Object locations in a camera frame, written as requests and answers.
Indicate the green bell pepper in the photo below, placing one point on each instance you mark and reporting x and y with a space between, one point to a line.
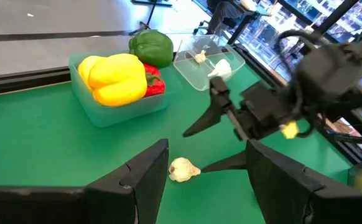
151 48

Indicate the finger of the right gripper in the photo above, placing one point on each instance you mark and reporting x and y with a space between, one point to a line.
218 105
230 161

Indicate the small garlic bulb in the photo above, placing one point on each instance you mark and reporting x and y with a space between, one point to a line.
200 57

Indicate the white garlic bulb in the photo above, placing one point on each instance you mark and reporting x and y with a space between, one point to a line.
220 69

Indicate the teal translucent plastic basket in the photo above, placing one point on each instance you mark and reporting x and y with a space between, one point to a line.
122 115

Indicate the black office chair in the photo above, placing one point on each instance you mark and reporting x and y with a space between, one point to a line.
224 15

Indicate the red bell pepper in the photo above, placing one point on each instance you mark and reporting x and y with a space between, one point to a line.
154 84

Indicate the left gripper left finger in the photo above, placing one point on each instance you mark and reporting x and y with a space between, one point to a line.
75 205

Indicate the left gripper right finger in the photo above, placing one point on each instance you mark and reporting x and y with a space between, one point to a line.
293 202

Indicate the green table mat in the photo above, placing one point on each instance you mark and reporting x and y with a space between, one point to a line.
44 140

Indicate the clear plastic basket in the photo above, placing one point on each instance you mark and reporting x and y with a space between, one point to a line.
193 77

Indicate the yellow bell pepper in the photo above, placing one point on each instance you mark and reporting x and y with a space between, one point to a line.
86 67
118 79

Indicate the black tripod stand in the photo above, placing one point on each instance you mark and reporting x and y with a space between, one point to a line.
150 15

